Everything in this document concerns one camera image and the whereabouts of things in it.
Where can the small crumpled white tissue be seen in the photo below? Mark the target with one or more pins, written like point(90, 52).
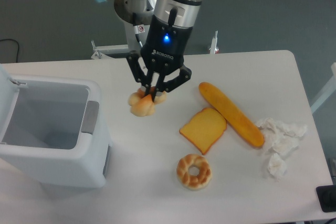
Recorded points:
point(276, 166)

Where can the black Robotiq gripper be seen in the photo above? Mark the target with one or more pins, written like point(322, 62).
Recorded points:
point(163, 53)

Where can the black device at table edge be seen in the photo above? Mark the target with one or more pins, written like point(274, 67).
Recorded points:
point(326, 197)

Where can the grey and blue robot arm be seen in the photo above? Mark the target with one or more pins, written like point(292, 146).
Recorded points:
point(179, 13)

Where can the large crumpled white tissue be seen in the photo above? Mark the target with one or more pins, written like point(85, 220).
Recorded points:
point(280, 137)

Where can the toast bread slice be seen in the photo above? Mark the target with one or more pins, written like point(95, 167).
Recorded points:
point(204, 129)

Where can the round knotted bread roll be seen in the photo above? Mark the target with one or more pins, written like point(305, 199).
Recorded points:
point(143, 105)

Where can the braided ring bread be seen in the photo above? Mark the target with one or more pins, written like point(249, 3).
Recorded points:
point(194, 172)

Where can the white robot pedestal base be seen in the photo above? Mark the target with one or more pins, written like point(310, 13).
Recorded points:
point(136, 37)

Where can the white plastic trash can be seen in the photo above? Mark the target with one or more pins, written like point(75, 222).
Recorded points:
point(53, 129)

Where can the white frame bar right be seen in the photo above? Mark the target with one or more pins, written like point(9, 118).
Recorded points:
point(325, 92)

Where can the long orange baguette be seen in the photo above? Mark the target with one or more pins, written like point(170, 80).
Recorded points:
point(232, 113)

